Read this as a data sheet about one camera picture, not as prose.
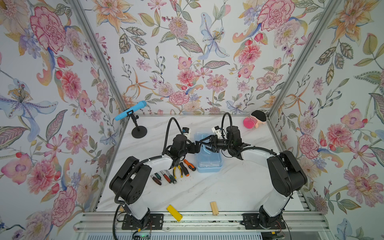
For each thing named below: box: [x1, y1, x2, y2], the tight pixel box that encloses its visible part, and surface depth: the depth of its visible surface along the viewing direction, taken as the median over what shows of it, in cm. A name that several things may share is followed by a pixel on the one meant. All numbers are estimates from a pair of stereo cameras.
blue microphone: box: [114, 100, 148, 121], surface depth 95 cm
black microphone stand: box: [126, 110, 148, 139], surface depth 112 cm
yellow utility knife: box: [166, 204, 183, 222], surface depth 78 cm
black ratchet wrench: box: [165, 170, 177, 184], surface depth 89 cm
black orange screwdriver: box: [179, 162, 190, 177], surface depth 92 cm
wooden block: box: [210, 201, 219, 216], surface depth 79 cm
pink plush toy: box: [243, 110, 267, 129], surface depth 113 cm
